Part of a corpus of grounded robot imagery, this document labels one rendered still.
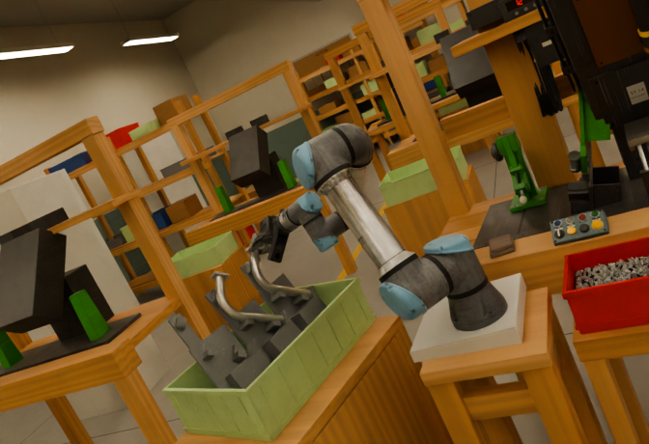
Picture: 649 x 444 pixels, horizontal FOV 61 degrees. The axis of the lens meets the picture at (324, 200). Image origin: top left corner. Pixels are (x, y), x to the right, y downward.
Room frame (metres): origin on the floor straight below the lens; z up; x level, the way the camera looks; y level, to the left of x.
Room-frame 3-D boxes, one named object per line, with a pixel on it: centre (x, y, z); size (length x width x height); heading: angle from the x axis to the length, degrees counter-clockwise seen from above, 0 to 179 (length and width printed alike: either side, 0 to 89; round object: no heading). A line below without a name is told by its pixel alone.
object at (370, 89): (11.62, -1.85, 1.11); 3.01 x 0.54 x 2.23; 66
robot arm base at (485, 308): (1.37, -0.24, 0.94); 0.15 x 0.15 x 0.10
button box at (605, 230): (1.54, -0.65, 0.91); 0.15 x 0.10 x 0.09; 59
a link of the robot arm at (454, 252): (1.37, -0.23, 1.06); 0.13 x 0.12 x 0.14; 110
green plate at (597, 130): (1.68, -0.87, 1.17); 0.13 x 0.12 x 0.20; 59
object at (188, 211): (7.47, 2.11, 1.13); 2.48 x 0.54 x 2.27; 66
